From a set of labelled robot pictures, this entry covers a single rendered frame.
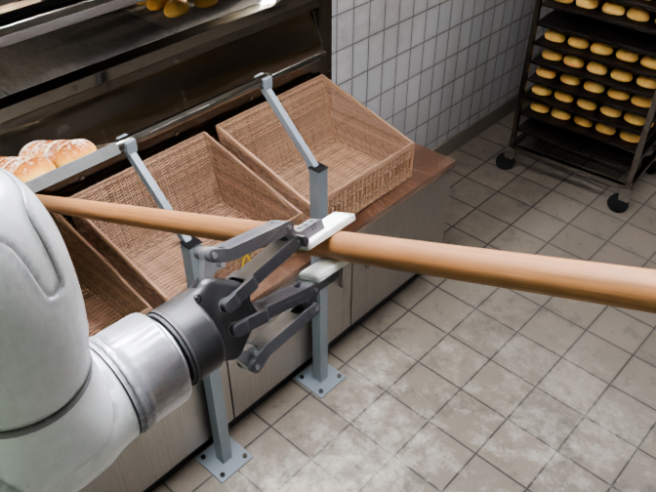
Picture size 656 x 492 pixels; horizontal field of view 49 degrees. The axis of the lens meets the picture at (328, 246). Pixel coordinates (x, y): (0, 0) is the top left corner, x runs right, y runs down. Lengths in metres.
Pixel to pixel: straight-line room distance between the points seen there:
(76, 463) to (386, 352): 2.36
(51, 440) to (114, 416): 0.06
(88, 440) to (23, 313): 0.15
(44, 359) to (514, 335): 2.65
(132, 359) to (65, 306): 0.13
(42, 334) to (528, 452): 2.32
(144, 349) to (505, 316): 2.58
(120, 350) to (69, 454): 0.09
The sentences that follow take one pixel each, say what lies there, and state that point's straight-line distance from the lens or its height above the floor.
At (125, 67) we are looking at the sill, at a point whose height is 1.16.
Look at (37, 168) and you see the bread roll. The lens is 1.71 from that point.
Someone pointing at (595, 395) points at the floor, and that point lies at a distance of 2.90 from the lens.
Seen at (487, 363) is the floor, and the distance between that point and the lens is 2.89.
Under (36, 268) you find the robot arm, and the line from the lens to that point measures 0.45.
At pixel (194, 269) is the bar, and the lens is 1.92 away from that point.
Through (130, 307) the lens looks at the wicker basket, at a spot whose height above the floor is 0.66.
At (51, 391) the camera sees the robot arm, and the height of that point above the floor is 1.75.
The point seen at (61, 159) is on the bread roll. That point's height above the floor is 1.24.
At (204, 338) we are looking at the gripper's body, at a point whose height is 1.68.
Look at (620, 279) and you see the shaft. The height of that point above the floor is 1.78.
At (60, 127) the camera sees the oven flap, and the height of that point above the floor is 1.05.
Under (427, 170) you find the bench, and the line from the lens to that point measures 2.83.
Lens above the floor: 2.12
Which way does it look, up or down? 39 degrees down
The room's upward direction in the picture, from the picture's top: straight up
